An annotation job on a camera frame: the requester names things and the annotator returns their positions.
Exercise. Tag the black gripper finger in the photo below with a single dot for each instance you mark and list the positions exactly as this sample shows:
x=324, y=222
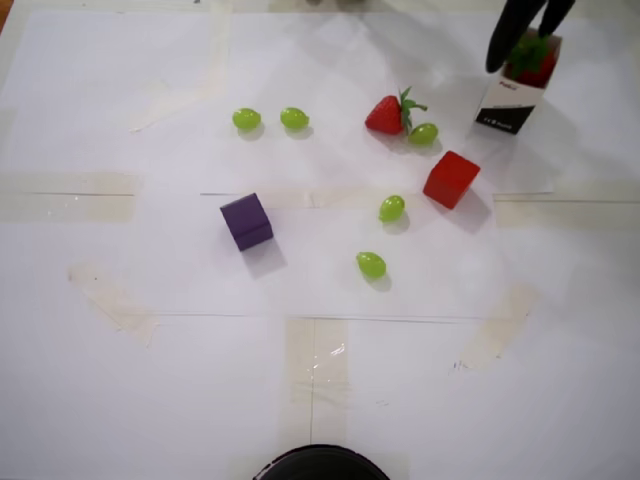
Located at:
x=510, y=30
x=555, y=17

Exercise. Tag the red strawberry with long stem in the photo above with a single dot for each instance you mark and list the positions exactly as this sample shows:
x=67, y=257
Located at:
x=535, y=65

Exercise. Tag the white and black paper box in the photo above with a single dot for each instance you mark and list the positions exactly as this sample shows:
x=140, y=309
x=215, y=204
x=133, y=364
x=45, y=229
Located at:
x=502, y=117

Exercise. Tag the red strawberry with leafy top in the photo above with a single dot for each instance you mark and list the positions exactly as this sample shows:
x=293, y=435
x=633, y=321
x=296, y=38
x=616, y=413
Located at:
x=385, y=117

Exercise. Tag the green grape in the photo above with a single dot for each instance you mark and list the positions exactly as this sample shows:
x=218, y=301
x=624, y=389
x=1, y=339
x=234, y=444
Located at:
x=246, y=119
x=371, y=264
x=294, y=118
x=391, y=208
x=423, y=134

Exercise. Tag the red cube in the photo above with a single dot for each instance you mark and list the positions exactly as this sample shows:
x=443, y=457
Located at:
x=450, y=180

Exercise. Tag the beige masking tape strip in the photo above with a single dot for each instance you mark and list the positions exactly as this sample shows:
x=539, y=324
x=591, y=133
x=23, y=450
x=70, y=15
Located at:
x=115, y=305
x=495, y=330
x=320, y=380
x=75, y=200
x=575, y=215

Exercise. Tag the purple cube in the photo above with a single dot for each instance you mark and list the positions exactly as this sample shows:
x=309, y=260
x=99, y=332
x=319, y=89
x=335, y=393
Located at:
x=246, y=222

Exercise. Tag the black round base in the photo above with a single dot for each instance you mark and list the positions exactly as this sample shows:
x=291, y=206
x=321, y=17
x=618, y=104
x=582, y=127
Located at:
x=320, y=465

